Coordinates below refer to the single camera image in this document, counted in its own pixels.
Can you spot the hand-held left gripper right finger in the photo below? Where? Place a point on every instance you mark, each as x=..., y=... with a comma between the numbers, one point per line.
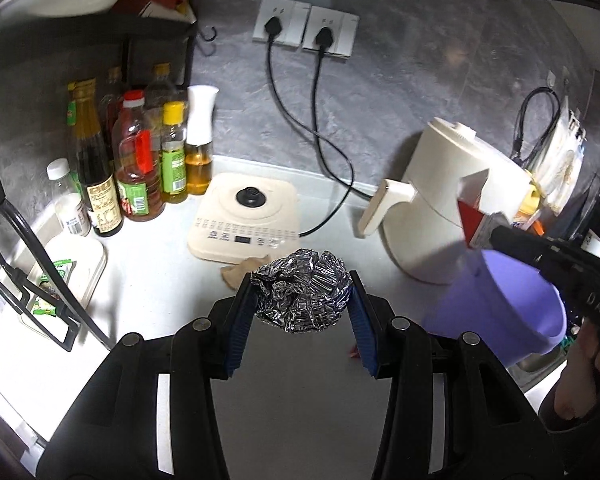
x=365, y=330

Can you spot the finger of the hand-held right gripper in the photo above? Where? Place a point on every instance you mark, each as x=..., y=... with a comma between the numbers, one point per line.
x=520, y=245

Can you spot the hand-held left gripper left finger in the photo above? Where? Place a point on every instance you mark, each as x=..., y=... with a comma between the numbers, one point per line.
x=242, y=330

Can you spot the red white wrapper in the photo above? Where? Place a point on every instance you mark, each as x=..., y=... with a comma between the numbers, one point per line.
x=472, y=220

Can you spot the large silver foil wrapper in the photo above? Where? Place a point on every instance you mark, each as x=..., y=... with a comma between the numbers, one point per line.
x=300, y=290

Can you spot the purple plastic bucket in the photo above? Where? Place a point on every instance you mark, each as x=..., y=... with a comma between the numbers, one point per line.
x=480, y=320

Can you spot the person's right hand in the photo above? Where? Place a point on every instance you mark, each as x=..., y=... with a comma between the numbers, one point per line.
x=585, y=390

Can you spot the yellow detergent bottle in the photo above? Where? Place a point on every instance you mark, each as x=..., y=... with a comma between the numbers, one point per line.
x=527, y=210

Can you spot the white mug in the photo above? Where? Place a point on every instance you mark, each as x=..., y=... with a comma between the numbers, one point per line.
x=595, y=249

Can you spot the crumpled brown paper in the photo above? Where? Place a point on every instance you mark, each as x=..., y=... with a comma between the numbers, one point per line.
x=237, y=275

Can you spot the hanging plastic bags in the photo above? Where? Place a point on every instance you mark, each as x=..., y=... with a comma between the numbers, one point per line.
x=562, y=160

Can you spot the white air fryer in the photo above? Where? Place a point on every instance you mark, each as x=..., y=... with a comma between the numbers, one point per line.
x=430, y=210

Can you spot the steel sink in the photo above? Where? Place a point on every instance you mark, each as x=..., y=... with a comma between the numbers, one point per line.
x=535, y=375

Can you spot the beige induction cooker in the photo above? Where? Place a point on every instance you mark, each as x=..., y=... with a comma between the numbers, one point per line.
x=219, y=205

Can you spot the white plastic container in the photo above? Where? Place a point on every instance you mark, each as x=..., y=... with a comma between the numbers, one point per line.
x=84, y=260

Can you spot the yellow cap green label bottle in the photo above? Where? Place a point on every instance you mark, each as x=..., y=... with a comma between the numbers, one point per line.
x=173, y=170

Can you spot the oil spray bottle white top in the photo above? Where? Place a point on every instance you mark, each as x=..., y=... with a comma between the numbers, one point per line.
x=199, y=160

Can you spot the red cap sauce bottle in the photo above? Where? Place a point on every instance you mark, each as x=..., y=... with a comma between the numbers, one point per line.
x=137, y=185

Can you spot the dark soy sauce bottle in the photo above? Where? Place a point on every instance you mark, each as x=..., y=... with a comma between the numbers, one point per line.
x=99, y=200

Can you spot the green sachet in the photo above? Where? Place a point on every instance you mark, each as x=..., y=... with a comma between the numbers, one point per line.
x=54, y=280

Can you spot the small white capped bottle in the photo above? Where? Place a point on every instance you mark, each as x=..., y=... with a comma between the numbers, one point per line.
x=72, y=210

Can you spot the dark bottle with yellow cap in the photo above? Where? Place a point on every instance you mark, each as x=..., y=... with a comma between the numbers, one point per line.
x=160, y=85

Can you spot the slim brown bottle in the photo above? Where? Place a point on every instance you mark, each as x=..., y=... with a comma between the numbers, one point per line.
x=112, y=95

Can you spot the black metal rack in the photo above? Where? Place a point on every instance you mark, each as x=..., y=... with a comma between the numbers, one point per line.
x=144, y=55

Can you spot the white wall socket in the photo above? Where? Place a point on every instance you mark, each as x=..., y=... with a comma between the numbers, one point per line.
x=345, y=30
x=295, y=20

